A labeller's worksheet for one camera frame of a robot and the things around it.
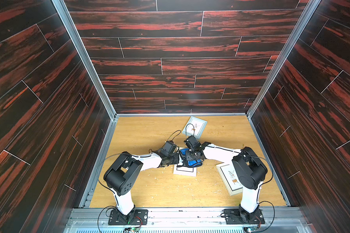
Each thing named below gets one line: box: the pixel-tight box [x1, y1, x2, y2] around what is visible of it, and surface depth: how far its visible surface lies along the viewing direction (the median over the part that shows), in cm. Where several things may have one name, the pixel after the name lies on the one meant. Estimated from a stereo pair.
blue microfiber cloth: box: [176, 148, 203, 168], surface depth 90 cm
